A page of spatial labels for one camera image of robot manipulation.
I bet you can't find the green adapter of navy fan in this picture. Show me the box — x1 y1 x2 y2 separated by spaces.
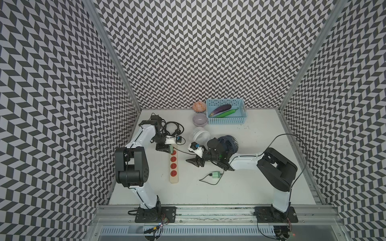
209 171 222 179

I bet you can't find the black white fan cable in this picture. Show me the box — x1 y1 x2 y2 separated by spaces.
173 146 197 157

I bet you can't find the beige red power strip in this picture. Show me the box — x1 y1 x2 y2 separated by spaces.
169 148 179 184

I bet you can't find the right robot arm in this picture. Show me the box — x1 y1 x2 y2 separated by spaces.
186 135 298 223

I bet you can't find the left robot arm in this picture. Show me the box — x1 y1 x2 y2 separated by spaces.
115 115 172 223

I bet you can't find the navy blue desk fan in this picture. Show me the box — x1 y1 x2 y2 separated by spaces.
217 135 239 154

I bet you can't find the lilac ceramic bowl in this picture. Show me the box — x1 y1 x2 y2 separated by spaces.
193 113 208 127

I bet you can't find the green chili pepper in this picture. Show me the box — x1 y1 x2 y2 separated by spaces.
215 108 238 118

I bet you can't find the light blue perforated basket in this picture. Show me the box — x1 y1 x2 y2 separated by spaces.
206 99 247 125

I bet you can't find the purple eggplant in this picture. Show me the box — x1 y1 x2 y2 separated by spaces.
209 104 232 117

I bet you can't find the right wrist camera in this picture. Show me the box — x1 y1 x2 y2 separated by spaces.
188 142 205 158

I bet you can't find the black navy fan cable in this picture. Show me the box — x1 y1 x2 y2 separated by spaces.
198 168 225 186

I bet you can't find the black power strip cord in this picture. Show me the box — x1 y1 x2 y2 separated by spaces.
150 112 185 138

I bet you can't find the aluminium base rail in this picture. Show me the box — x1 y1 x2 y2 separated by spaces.
85 204 350 241

